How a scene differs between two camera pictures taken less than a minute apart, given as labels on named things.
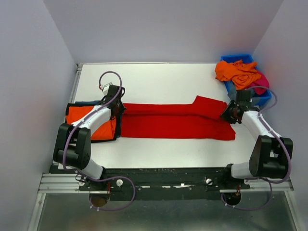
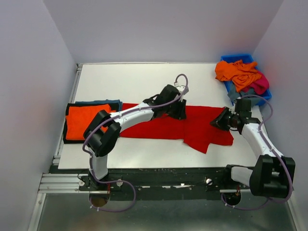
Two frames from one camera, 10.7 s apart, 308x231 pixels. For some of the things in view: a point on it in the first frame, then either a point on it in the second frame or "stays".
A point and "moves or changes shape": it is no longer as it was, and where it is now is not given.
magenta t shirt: (262, 82) stays
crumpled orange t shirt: (241, 73) stays
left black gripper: (121, 109) -> (181, 114)
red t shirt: (202, 120) moves or changes shape
